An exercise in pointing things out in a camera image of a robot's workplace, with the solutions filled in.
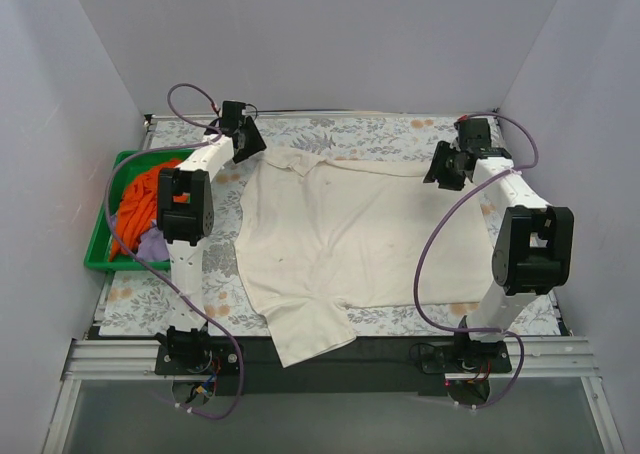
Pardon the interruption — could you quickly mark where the cream white t shirt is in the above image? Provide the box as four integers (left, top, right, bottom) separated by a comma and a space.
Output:
235, 147, 493, 367

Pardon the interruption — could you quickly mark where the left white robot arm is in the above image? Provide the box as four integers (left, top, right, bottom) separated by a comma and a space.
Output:
157, 101, 266, 374

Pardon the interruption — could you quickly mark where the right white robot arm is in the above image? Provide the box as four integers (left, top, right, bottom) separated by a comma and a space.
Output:
424, 113, 574, 372

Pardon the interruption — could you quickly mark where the green plastic tray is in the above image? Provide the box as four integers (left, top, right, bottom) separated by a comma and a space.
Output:
84, 149, 193, 272

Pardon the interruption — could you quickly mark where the orange t shirt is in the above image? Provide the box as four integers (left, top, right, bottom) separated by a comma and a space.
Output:
108, 158, 182, 263

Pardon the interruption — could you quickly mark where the purple t shirt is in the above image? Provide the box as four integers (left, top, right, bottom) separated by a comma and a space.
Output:
110, 214, 169, 262

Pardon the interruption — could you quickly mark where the floral patterned table mat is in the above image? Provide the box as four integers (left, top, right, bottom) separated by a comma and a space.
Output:
98, 115, 560, 338

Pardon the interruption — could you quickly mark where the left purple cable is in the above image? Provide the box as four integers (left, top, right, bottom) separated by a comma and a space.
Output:
102, 82, 246, 420

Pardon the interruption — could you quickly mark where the purple cable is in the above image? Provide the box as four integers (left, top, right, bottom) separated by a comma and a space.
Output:
413, 112, 540, 411
102, 82, 246, 420

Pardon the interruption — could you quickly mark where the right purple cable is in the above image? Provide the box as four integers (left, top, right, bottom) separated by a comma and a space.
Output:
413, 112, 540, 411

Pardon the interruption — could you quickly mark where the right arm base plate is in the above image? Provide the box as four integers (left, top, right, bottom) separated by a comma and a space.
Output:
409, 341, 512, 375

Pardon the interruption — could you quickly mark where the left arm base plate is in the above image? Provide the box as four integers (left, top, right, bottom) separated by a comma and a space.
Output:
153, 342, 240, 378

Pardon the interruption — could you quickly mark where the aluminium frame rail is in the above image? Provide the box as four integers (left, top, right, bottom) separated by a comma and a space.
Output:
42, 336, 624, 453

